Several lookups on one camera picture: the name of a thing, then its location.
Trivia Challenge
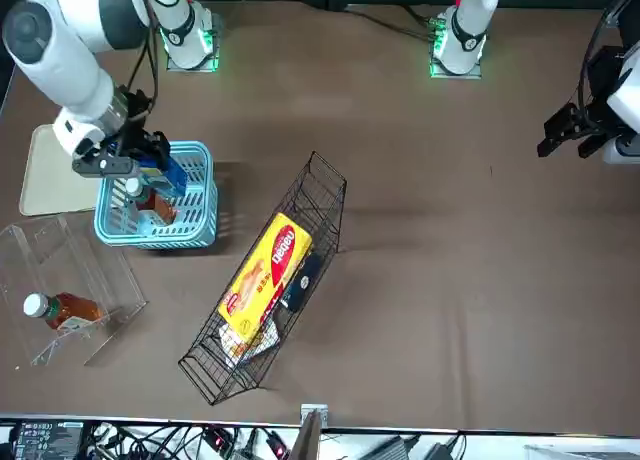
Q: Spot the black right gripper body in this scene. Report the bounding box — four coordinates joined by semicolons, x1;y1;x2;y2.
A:
106;91;162;155

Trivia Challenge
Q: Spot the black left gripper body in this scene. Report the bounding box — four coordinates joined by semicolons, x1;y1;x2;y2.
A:
574;43;625;140

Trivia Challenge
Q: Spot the blue Oreo cookie box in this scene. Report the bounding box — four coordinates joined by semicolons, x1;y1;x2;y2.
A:
133;152;189;200

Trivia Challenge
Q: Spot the amber tea bottle white cap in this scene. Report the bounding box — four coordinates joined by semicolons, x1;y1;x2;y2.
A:
124;178;178;227
22;292;104;332

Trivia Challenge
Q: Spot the light blue plastic basket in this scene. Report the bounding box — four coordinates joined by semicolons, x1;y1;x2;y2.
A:
93;140;220;252

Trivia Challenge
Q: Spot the clear acrylic shelf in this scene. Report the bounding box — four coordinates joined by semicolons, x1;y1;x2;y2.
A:
0;214;149;369

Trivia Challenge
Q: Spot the cream plastic tray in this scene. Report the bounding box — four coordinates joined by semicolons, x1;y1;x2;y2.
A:
18;123;104;217

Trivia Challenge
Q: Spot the yellow wafer box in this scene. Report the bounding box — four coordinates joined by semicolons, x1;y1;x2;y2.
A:
217;212;314;346

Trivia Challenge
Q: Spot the dark chocolate cookie box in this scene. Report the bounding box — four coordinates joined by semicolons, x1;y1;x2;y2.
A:
280;252;323;313

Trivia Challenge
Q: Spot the white Franzzi cracker box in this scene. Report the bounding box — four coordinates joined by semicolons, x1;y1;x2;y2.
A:
218;319;281;367

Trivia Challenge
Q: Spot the black power adapter with label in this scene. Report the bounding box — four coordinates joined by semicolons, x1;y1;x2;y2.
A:
9;419;85;460

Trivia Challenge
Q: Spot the grey power brick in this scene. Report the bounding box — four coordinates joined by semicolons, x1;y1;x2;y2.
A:
367;434;422;460

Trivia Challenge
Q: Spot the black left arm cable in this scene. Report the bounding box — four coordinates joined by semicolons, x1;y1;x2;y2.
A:
577;0;640;131

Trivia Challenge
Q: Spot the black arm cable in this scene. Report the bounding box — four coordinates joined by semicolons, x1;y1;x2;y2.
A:
127;0;162;117
577;0;640;131

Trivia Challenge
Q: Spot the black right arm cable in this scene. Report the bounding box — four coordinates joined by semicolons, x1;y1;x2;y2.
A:
127;0;162;117

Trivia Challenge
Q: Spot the black wire snack shelf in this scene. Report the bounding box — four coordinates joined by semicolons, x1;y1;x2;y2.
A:
178;150;348;408

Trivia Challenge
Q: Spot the black cable tangle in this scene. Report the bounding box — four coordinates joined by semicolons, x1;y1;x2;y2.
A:
82;422;301;460

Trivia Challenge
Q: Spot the aluminium profile post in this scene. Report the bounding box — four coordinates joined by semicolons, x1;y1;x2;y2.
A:
289;403;330;460

